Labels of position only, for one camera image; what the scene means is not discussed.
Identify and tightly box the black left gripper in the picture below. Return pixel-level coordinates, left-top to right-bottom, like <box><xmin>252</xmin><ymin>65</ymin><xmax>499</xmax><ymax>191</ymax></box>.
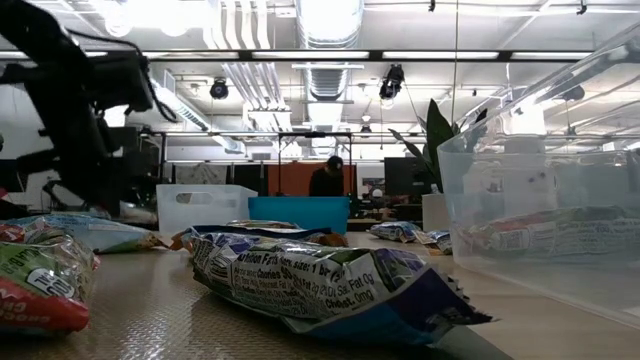
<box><xmin>49</xmin><ymin>94</ymin><xmax>126</xmax><ymax>219</ymax></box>

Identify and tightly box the sky blue granola bar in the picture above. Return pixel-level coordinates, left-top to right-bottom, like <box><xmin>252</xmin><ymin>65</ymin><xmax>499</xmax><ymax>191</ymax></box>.
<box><xmin>7</xmin><ymin>213</ymin><xmax>169</xmax><ymax>255</ymax></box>

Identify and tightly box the green and red granola bar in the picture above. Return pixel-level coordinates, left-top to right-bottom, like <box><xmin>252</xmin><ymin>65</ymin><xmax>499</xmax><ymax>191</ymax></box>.
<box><xmin>0</xmin><ymin>222</ymin><xmax>101</xmax><ymax>337</ymax></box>
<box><xmin>467</xmin><ymin>204</ymin><xmax>640</xmax><ymax>262</ymax></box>

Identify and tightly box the blue and silver granola bar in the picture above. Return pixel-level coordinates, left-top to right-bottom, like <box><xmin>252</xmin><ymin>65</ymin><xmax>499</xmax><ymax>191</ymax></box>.
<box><xmin>169</xmin><ymin>223</ymin><xmax>350</xmax><ymax>250</ymax></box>

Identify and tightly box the shiny blue foil bar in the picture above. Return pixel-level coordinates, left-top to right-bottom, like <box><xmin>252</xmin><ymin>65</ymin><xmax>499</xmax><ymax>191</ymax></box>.
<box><xmin>422</xmin><ymin>228</ymin><xmax>454</xmax><ymax>256</ymax></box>
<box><xmin>368</xmin><ymin>220</ymin><xmax>425</xmax><ymax>245</ymax></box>

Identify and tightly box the purple granola bar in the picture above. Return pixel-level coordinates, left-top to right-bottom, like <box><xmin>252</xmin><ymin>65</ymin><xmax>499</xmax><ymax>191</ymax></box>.
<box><xmin>188</xmin><ymin>230</ymin><xmax>496</xmax><ymax>347</ymax></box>

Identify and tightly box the clear tall plastic bin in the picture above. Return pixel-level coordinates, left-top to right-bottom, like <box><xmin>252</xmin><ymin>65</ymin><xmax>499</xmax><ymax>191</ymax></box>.
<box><xmin>155</xmin><ymin>183</ymin><xmax>259</xmax><ymax>235</ymax></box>

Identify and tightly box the tan mat with grey border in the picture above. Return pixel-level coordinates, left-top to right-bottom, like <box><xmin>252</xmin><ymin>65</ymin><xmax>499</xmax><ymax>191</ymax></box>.
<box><xmin>0</xmin><ymin>244</ymin><xmax>516</xmax><ymax>360</ymax></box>

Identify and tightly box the black ceiling spotlight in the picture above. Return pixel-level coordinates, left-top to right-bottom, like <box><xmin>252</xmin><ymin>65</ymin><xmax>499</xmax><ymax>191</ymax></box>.
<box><xmin>209</xmin><ymin>77</ymin><xmax>230</xmax><ymax>101</ymax></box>

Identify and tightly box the orange partition panel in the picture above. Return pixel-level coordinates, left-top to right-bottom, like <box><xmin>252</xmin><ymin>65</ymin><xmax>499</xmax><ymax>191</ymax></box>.
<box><xmin>267</xmin><ymin>162</ymin><xmax>358</xmax><ymax>198</ymax></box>

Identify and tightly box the teal plastic bin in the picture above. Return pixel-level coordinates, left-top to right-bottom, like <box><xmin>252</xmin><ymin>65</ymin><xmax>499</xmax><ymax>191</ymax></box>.
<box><xmin>247</xmin><ymin>195</ymin><xmax>352</xmax><ymax>236</ymax></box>

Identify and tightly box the person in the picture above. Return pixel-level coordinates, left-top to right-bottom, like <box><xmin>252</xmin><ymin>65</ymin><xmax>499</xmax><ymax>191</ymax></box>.
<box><xmin>308</xmin><ymin>155</ymin><xmax>346</xmax><ymax>198</ymax></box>

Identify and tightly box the black monitor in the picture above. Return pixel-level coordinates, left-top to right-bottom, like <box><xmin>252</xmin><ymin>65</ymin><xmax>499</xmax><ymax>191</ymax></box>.
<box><xmin>383</xmin><ymin>156</ymin><xmax>427</xmax><ymax>197</ymax></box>

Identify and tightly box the black overhead beam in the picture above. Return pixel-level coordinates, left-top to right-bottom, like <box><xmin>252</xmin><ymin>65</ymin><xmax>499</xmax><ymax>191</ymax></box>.
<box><xmin>0</xmin><ymin>48</ymin><xmax>640</xmax><ymax>63</ymax></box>

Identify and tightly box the green plant in white pot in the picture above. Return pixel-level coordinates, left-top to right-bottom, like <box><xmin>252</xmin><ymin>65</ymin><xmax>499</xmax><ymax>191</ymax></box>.
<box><xmin>388</xmin><ymin>98</ymin><xmax>489</xmax><ymax>234</ymax></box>

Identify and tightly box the clear shallow plastic container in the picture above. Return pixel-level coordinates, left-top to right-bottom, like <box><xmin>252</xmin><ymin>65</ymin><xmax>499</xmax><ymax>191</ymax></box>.
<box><xmin>436</xmin><ymin>22</ymin><xmax>640</xmax><ymax>331</ymax></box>

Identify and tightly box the black background rig frame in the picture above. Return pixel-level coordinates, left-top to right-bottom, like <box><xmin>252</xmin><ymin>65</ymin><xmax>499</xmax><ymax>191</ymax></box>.
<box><xmin>276</xmin><ymin>130</ymin><xmax>354</xmax><ymax>198</ymax></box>

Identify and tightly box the silver ventilation duct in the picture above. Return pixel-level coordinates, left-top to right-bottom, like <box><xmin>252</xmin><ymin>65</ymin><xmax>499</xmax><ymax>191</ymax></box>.
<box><xmin>293</xmin><ymin>0</ymin><xmax>366</xmax><ymax>161</ymax></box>

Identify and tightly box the black overhead camera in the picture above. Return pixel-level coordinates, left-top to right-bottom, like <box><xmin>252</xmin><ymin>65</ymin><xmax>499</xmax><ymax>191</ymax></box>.
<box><xmin>378</xmin><ymin>63</ymin><xmax>406</xmax><ymax>101</ymax></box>

